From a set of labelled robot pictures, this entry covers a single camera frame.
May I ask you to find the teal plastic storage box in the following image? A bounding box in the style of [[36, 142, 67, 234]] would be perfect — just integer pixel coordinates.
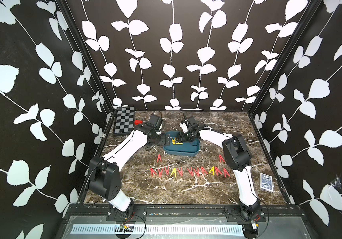
[[163, 131, 200, 157]]

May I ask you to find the red clothespin eleventh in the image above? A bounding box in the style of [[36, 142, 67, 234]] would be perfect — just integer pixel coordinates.
[[157, 154, 162, 163]]

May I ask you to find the red clothespin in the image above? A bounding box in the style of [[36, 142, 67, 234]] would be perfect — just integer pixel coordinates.
[[177, 167, 183, 176], [193, 167, 200, 177], [164, 167, 170, 175], [200, 166, 209, 175], [187, 167, 194, 176], [150, 168, 157, 177], [158, 168, 164, 178], [223, 168, 230, 178], [214, 166, 223, 176], [219, 155, 226, 164]]

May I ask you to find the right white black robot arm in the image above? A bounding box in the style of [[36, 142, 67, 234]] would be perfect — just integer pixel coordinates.
[[180, 124, 261, 220]]

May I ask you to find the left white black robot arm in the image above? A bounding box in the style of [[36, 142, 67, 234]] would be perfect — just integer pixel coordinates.
[[86, 124, 167, 212]]

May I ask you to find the small red block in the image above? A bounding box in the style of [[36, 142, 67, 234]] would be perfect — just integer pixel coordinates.
[[134, 120, 143, 125]]

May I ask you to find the black white checkerboard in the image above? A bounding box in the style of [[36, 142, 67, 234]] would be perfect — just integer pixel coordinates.
[[112, 107, 135, 136]]

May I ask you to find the blue playing card deck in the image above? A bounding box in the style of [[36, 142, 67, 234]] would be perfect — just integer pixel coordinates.
[[260, 173, 273, 192]]

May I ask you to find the small circuit board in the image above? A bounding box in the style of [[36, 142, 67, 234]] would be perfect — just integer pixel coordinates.
[[115, 224, 135, 235]]

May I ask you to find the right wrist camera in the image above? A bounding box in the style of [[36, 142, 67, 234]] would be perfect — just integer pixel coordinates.
[[180, 113, 199, 133]]

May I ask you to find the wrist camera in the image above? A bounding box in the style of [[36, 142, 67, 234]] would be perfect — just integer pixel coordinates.
[[147, 114, 163, 131], [180, 113, 199, 133]]

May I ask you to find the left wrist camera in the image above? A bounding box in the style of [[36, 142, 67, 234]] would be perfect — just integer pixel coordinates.
[[147, 114, 163, 131]]

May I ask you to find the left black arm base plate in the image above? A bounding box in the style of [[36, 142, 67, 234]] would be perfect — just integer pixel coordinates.
[[106, 204, 148, 224]]

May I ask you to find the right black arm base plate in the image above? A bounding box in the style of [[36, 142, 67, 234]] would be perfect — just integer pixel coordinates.
[[223, 205, 267, 224]]

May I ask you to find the white perforated rail strip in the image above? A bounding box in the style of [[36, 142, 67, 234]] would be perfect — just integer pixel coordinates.
[[70, 224, 244, 236]]

